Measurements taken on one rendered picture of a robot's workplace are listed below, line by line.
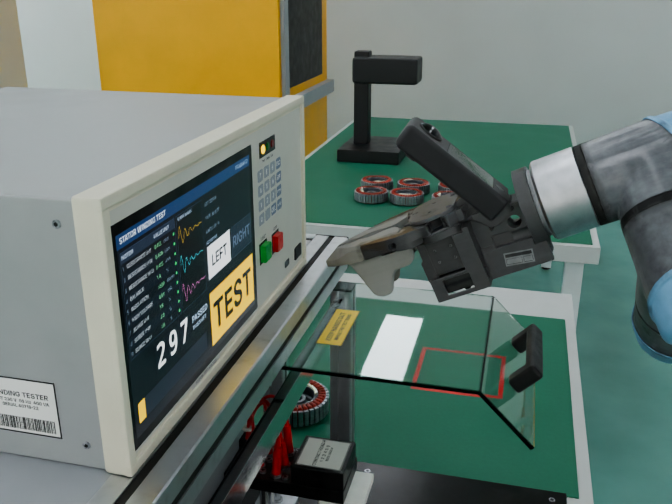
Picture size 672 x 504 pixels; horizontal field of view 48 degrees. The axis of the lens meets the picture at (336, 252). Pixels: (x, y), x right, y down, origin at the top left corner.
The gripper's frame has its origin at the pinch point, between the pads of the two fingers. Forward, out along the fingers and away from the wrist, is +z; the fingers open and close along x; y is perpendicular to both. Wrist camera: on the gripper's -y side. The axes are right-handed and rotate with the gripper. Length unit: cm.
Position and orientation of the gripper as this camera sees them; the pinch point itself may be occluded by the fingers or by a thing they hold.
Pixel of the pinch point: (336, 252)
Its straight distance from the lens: 74.6
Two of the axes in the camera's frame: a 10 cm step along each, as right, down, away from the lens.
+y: 4.1, 8.9, 2.2
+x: 2.5, -3.4, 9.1
